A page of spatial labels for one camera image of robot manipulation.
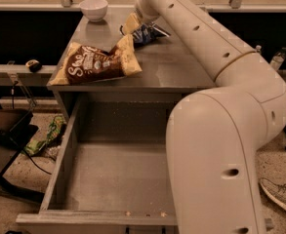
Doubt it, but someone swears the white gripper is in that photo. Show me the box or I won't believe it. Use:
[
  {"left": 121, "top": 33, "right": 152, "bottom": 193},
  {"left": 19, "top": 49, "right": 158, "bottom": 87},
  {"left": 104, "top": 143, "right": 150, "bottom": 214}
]
[{"left": 121, "top": 0, "right": 160, "bottom": 35}]

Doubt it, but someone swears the blue chip bag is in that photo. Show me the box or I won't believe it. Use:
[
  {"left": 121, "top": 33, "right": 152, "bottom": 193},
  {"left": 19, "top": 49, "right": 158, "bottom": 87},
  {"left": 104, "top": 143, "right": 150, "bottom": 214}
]
[{"left": 132, "top": 22, "right": 171, "bottom": 47}]

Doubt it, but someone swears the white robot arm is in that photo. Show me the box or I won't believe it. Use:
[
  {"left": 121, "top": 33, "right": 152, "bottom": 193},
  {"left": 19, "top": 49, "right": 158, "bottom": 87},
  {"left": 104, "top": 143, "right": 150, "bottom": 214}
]
[{"left": 136, "top": 0, "right": 286, "bottom": 234}]

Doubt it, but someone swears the grey cabinet counter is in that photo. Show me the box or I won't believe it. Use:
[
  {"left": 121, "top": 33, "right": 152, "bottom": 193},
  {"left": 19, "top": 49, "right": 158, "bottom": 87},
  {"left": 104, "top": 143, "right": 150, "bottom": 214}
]
[{"left": 46, "top": 6, "right": 245, "bottom": 125}]

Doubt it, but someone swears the brown chip bag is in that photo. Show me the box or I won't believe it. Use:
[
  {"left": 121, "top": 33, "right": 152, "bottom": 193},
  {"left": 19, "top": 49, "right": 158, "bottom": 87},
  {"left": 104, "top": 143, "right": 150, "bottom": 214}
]
[{"left": 50, "top": 35, "right": 142, "bottom": 86}]

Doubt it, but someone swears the open grey drawer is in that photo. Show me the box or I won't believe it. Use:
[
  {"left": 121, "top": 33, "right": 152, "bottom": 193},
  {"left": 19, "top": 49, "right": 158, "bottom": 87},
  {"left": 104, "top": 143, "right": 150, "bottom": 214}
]
[{"left": 17, "top": 95, "right": 180, "bottom": 234}]

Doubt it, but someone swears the green chip bag on floor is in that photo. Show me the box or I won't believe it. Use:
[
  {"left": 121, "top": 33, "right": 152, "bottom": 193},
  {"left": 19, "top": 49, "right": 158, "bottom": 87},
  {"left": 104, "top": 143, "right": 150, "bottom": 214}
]
[{"left": 22, "top": 115, "right": 66, "bottom": 156}]

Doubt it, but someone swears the white bowl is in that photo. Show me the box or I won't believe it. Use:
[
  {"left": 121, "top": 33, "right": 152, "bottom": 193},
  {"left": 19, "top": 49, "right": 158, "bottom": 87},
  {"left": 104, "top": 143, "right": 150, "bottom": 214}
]
[{"left": 79, "top": 0, "right": 108, "bottom": 22}]

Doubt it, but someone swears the black yellow tape measure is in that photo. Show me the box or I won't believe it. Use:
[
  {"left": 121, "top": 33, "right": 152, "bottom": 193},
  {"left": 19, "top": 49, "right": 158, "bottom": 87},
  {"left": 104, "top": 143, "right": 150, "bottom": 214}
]
[{"left": 25, "top": 59, "right": 42, "bottom": 73}]

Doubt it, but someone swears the clear plastic bottle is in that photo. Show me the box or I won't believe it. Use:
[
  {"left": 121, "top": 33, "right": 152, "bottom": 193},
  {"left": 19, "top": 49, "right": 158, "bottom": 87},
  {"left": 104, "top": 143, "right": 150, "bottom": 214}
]
[
  {"left": 255, "top": 45, "right": 262, "bottom": 55},
  {"left": 269, "top": 47, "right": 286, "bottom": 71}
]

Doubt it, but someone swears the grey sneaker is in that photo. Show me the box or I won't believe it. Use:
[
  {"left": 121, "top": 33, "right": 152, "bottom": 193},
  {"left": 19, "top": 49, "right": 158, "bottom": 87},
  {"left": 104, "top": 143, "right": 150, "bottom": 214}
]
[{"left": 259, "top": 178, "right": 286, "bottom": 212}]

